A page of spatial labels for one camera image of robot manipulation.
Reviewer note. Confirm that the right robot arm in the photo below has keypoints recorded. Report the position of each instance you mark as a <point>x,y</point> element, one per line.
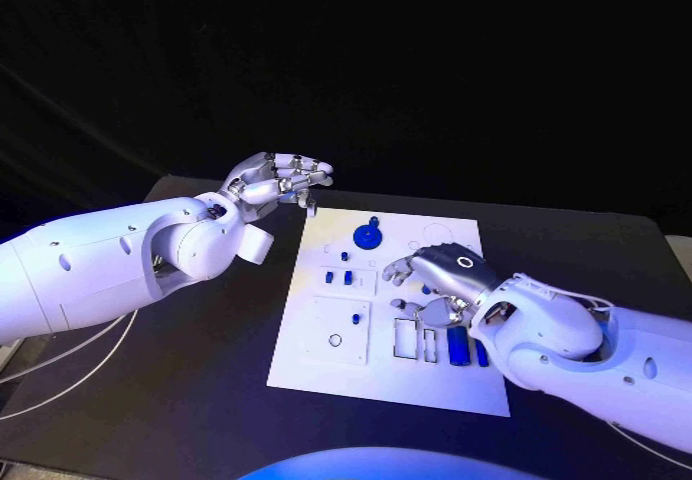
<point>594,356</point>

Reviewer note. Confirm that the long thick blue cylinder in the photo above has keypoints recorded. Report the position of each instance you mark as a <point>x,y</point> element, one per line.
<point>459,347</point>

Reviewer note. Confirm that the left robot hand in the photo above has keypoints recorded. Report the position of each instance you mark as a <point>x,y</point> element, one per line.
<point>260,183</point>

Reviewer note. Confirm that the long thin blue cylinder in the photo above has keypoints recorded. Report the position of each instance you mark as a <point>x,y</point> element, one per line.
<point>480,356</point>

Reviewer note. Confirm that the white task board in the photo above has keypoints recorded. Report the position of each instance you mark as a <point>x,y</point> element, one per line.
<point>356,322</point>

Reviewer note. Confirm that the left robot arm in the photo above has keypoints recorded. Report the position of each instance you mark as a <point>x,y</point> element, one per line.
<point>91,262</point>

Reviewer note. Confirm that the blue gear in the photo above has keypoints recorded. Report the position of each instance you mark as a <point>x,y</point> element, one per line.
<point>368,235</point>

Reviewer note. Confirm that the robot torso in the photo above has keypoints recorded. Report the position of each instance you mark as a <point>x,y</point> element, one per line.
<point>389,465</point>

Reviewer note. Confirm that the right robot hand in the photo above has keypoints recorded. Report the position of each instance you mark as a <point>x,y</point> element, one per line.
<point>448,277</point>

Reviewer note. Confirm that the blue part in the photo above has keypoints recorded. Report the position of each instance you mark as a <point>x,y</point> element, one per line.
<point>288,195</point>

